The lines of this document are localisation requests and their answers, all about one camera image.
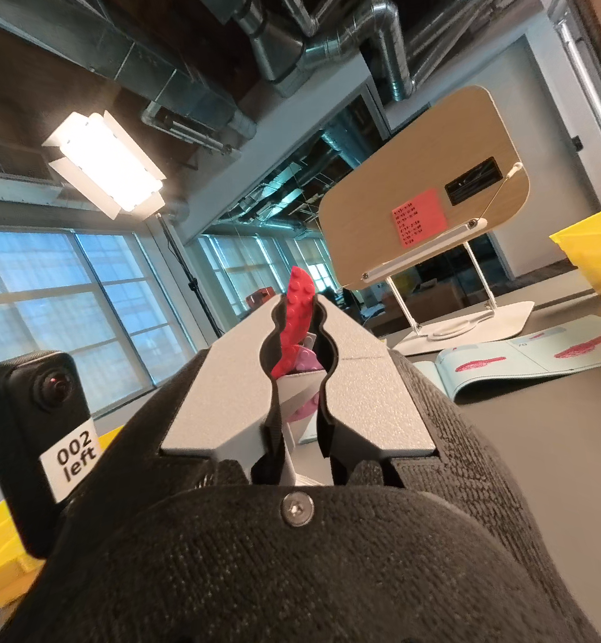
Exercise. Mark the pink sticky note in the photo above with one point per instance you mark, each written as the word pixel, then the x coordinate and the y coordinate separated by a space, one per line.
pixel 420 219

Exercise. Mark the round silver ventilation duct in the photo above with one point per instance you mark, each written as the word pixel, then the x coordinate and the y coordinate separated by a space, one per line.
pixel 350 40

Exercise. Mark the wooden book stand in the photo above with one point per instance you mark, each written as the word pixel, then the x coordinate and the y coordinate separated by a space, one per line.
pixel 421 191

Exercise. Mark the rectangular metal ventilation duct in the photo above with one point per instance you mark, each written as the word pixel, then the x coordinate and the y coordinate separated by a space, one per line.
pixel 144 85

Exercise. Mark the studio light panel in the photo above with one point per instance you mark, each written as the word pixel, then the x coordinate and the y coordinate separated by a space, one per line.
pixel 107 163

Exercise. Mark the instruction booklet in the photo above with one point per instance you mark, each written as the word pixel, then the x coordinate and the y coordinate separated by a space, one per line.
pixel 521 359

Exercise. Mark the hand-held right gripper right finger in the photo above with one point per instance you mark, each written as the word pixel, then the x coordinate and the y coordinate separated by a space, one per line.
pixel 371 402

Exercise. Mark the pink toy brick model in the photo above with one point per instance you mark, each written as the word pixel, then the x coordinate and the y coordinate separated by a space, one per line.
pixel 308 354

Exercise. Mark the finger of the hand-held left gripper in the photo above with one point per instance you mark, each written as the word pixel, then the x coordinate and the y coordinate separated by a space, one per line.
pixel 303 392

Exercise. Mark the red toy brick plate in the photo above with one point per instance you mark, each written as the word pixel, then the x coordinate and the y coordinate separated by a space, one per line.
pixel 294 311

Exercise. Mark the black light stand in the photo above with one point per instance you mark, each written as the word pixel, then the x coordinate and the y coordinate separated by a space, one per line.
pixel 192 281

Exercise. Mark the small red box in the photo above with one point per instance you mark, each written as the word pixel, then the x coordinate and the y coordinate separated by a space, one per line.
pixel 258 300

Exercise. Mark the silver ceiling pipe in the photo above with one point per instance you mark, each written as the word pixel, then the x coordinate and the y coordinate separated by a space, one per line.
pixel 589 85

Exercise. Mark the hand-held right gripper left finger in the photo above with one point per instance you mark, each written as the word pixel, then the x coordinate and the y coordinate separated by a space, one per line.
pixel 215 397

